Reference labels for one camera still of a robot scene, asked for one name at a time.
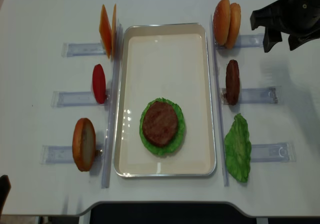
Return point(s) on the sesame top bun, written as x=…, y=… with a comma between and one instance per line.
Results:
x=221, y=21

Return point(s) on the clear acrylic left rack rail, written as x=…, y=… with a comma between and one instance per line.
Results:
x=113, y=109

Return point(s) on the clear pusher track right buns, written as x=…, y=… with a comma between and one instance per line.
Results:
x=249, y=41

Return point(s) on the plain bun slice right rack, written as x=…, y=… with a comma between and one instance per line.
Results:
x=235, y=21

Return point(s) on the orange cheese slice inner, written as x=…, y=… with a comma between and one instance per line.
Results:
x=114, y=30

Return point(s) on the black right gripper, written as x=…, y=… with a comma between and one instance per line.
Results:
x=299, y=18

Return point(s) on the orange cheese slice outer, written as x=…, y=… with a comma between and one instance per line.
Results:
x=105, y=31

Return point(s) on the clear pusher track left bun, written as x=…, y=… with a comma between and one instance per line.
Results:
x=56, y=155

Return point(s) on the red tomato slice in rack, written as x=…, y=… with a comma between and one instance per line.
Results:
x=99, y=84

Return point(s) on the clear pusher track lettuce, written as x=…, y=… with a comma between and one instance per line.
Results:
x=278, y=152

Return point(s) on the orange cheese slice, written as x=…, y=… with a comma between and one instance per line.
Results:
x=114, y=30
x=105, y=31

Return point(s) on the bun slice left rack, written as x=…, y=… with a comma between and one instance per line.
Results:
x=84, y=144

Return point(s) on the green lettuce leaf in rack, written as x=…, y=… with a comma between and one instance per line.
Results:
x=238, y=149

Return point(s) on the clear pusher track cheese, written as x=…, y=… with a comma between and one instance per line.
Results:
x=82, y=49

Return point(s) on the clear pusher track tomato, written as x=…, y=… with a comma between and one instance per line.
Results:
x=74, y=99

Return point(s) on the clear pusher track patty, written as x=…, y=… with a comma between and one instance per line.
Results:
x=267, y=95

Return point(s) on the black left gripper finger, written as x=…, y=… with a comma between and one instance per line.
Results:
x=5, y=187

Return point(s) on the white rectangular metal tray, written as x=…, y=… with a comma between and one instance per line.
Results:
x=171, y=62

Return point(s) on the brown meat patty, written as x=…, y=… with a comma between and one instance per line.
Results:
x=160, y=124
x=232, y=82

